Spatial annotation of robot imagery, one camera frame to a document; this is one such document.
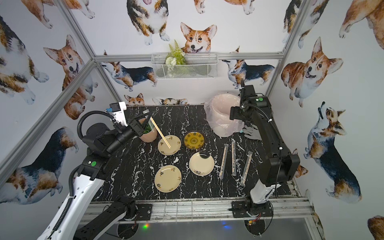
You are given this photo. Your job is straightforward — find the wrapped chopsticks on table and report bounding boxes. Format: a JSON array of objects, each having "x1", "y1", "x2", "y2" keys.
[
  {"x1": 231, "y1": 139, "x2": 237, "y2": 176},
  {"x1": 240, "y1": 151, "x2": 253, "y2": 187},
  {"x1": 219, "y1": 144, "x2": 229, "y2": 180}
]

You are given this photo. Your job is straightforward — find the wrapped chopsticks left on table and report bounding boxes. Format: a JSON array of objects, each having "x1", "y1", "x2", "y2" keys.
[{"x1": 219, "y1": 144, "x2": 229, "y2": 180}]

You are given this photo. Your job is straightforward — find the yellow patterned dark-rimmed plate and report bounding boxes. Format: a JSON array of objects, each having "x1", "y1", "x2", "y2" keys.
[{"x1": 183, "y1": 131, "x2": 205, "y2": 150}]

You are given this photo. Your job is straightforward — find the cream plate chipped right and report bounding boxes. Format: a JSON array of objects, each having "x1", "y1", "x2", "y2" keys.
[{"x1": 189, "y1": 153, "x2": 215, "y2": 177}]

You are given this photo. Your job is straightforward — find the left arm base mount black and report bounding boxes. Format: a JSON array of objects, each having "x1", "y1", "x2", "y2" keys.
[{"x1": 119, "y1": 204, "x2": 153, "y2": 222}]

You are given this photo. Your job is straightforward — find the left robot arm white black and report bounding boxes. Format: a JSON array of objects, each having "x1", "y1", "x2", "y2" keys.
[{"x1": 39, "y1": 108, "x2": 152, "y2": 240}]

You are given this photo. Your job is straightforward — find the cream plate upper left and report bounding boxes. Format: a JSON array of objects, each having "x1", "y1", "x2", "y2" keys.
[{"x1": 158, "y1": 135, "x2": 181, "y2": 156}]

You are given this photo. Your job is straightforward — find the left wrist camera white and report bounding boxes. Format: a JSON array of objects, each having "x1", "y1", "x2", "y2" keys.
[{"x1": 106, "y1": 102, "x2": 128, "y2": 127}]

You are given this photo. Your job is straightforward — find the aluminium front rail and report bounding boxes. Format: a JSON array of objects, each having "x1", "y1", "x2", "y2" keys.
[{"x1": 77, "y1": 196, "x2": 319, "y2": 224}]

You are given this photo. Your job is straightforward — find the wrapped chopsticks right on table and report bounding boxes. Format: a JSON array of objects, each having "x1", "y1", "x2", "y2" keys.
[{"x1": 240, "y1": 151, "x2": 253, "y2": 187}]

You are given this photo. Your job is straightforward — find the green fern white flower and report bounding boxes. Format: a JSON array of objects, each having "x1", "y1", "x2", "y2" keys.
[{"x1": 165, "y1": 41, "x2": 187, "y2": 71}]

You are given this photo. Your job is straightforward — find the tan pot green plant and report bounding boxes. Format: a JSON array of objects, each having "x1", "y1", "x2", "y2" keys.
[{"x1": 140, "y1": 127, "x2": 158, "y2": 143}]

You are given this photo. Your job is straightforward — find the cream plate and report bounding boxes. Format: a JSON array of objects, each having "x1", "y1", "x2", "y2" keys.
[
  {"x1": 155, "y1": 165, "x2": 182, "y2": 193},
  {"x1": 158, "y1": 135, "x2": 181, "y2": 156}
]

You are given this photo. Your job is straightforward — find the white wire wall basket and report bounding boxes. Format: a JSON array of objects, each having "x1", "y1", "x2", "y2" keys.
[{"x1": 151, "y1": 53, "x2": 219, "y2": 79}]

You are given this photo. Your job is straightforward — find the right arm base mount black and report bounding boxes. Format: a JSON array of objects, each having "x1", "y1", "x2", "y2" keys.
[{"x1": 228, "y1": 201, "x2": 273, "y2": 218}]

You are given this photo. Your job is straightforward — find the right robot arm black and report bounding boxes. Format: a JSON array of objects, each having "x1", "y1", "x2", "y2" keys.
[{"x1": 230, "y1": 80, "x2": 300, "y2": 205}]

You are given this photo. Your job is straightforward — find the grey glove blue cuff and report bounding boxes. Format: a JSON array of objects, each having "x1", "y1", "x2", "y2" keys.
[{"x1": 243, "y1": 124, "x2": 262, "y2": 141}]

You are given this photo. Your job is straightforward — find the white bin with plastic bag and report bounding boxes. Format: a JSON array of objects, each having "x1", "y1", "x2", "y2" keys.
[{"x1": 204, "y1": 93, "x2": 244, "y2": 138}]

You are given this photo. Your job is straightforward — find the wrapped chopsticks middle on table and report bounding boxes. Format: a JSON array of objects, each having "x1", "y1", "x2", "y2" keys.
[{"x1": 231, "y1": 139, "x2": 237, "y2": 176}]

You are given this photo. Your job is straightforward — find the cream plate front left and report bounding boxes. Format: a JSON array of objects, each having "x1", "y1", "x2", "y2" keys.
[{"x1": 155, "y1": 165, "x2": 182, "y2": 193}]

